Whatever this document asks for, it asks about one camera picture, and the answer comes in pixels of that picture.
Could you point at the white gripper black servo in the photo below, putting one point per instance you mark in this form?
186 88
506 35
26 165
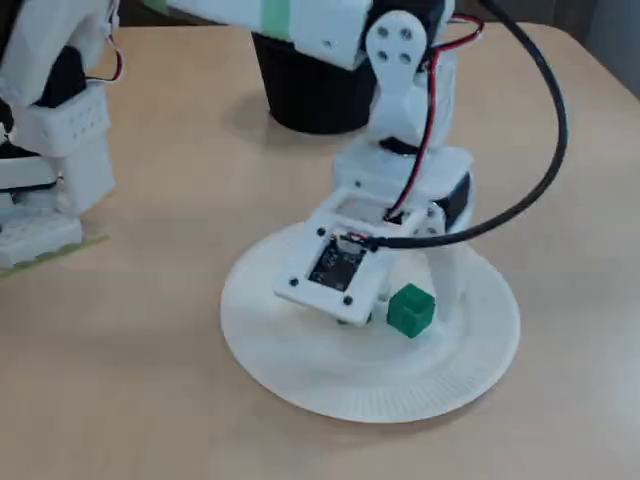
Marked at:
452 192

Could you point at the green cube block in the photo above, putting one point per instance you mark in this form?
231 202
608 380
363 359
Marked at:
411 310

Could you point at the white paper plate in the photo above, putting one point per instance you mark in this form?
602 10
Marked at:
350 375

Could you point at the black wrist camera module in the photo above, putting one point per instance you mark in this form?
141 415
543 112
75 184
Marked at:
335 267

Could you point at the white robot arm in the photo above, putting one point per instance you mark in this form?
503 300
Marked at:
65 150

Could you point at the green tape strip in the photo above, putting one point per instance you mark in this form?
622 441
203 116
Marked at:
277 20
157 4

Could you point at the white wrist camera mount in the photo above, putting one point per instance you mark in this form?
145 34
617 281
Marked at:
300 280

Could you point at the black cup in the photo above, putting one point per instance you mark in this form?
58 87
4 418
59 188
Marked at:
300 100

